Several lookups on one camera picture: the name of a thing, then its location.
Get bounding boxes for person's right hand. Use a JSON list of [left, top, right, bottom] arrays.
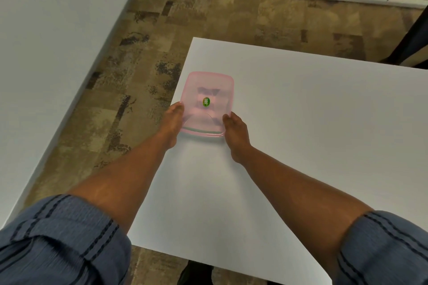
[[222, 111, 252, 165]]

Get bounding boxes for clear plastic container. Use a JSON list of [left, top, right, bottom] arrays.
[[180, 124, 226, 138]]

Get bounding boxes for person's left forearm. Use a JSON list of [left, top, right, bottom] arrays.
[[66, 134, 174, 234]]

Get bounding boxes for person's right forearm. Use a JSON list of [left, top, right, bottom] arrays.
[[234, 146, 374, 279]]

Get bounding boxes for pink plastic lid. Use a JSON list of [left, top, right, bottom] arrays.
[[179, 71, 235, 138]]

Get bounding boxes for green striped towel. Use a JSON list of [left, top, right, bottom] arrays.
[[185, 126, 223, 135]]

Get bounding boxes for person's left hand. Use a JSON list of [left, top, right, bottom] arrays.
[[157, 102, 185, 152]]

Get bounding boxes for blue striped shirt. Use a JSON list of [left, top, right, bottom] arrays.
[[0, 194, 428, 285]]

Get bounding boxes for black office chair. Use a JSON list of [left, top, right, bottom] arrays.
[[379, 4, 428, 70]]

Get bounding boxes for black trousers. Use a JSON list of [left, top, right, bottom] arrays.
[[177, 260, 214, 285]]

